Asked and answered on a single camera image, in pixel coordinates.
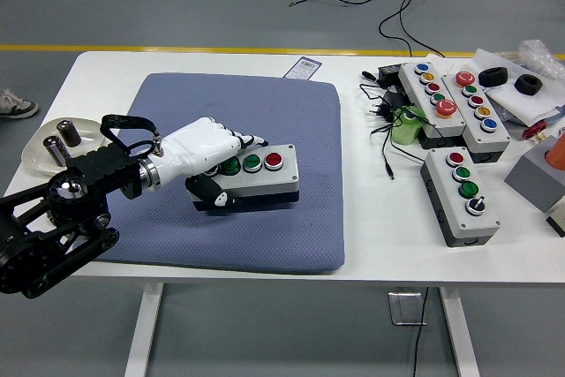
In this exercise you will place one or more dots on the white table leg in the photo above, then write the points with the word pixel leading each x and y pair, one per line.
pixel 142 337
pixel 460 337

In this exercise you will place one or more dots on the blue-grey quilted mat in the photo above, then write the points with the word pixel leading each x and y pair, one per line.
pixel 265 107

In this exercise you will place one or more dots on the red knob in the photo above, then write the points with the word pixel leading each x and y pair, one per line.
pixel 534 130

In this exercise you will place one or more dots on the purple barcode label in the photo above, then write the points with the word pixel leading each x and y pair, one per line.
pixel 303 67

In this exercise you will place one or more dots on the grey block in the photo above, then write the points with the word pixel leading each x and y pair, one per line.
pixel 534 183

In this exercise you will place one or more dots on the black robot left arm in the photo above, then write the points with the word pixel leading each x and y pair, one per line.
pixel 101 165

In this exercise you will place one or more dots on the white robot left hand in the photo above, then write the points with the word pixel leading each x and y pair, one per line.
pixel 198 143

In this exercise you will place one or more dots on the five-button box, red mushroom end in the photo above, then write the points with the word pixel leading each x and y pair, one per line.
pixel 499 138

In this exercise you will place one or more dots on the white paper sheet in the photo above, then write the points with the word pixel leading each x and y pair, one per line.
pixel 507 100

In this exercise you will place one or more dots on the metal floor outlet plate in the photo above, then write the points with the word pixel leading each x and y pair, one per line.
pixel 404 310

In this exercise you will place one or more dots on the grey four-button control box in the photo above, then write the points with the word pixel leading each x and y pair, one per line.
pixel 481 223
pixel 282 183

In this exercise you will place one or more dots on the small white box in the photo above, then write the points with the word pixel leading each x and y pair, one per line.
pixel 558 219

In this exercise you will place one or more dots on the person's shoe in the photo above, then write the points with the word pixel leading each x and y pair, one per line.
pixel 15 104

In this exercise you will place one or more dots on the dark cylindrical capacitor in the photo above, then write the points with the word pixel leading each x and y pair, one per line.
pixel 69 133
pixel 56 151

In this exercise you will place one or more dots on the blue plastic piece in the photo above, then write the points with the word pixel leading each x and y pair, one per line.
pixel 560 112

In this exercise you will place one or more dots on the five-button box, blue end button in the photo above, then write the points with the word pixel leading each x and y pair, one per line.
pixel 415 85

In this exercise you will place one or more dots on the white shallow dish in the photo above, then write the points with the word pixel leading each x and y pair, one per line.
pixel 35 157

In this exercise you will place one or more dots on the clear plastic bag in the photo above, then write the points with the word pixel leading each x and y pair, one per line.
pixel 536 55

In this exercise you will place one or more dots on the yellow floor tape line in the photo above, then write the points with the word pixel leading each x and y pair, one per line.
pixel 176 49

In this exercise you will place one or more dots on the black plug adapter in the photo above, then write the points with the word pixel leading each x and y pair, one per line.
pixel 391 99

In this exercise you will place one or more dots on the black power brick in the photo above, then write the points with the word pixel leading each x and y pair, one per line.
pixel 388 72

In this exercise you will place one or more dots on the orange cylinder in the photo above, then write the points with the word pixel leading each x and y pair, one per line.
pixel 558 154

